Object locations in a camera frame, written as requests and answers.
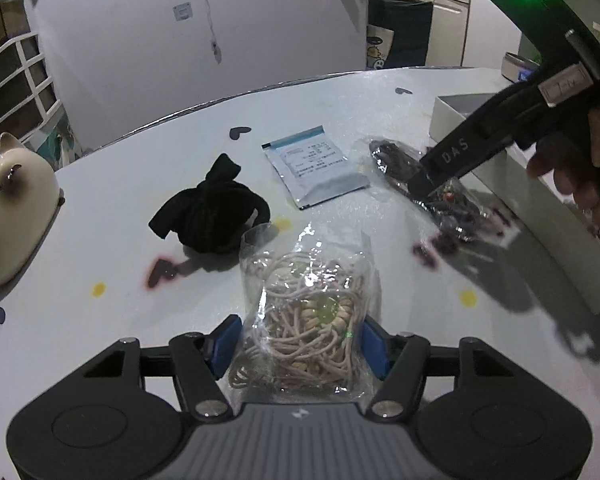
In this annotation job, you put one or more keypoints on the teal patterned storage box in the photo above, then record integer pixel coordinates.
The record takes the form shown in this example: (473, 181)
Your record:
(60, 135)

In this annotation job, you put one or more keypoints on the white tray box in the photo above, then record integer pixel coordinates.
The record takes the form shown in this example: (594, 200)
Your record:
(530, 210)

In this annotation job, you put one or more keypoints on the person's right hand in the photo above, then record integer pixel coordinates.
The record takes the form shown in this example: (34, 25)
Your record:
(580, 175)

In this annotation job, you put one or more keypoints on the square wall hook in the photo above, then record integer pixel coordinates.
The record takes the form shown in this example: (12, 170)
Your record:
(182, 11)

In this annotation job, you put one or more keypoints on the blue tissue packet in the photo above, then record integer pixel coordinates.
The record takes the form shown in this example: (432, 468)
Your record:
(526, 76)

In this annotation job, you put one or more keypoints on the white drawer unit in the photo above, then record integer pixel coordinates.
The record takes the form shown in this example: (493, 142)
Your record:
(30, 67)

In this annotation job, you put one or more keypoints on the clear bag with dark scrunchie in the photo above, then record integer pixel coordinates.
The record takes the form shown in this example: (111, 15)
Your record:
(395, 160)

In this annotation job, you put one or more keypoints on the cream cat figurine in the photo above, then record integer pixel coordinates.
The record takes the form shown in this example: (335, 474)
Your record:
(10, 210)

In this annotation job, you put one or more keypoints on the printed tote bag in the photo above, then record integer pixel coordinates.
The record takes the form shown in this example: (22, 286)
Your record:
(380, 45)

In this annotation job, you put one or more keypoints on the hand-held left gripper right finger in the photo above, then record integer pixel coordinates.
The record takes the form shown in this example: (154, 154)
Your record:
(375, 347)

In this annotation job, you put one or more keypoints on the white sachet packet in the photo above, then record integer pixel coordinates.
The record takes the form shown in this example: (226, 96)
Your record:
(315, 167)

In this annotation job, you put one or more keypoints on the dark blue fabric bin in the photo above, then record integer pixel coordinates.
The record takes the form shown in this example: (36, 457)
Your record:
(407, 30)

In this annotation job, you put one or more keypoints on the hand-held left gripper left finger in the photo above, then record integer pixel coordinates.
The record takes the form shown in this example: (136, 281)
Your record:
(227, 347)

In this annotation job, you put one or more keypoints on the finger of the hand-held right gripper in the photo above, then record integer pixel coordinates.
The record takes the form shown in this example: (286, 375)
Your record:
(421, 185)

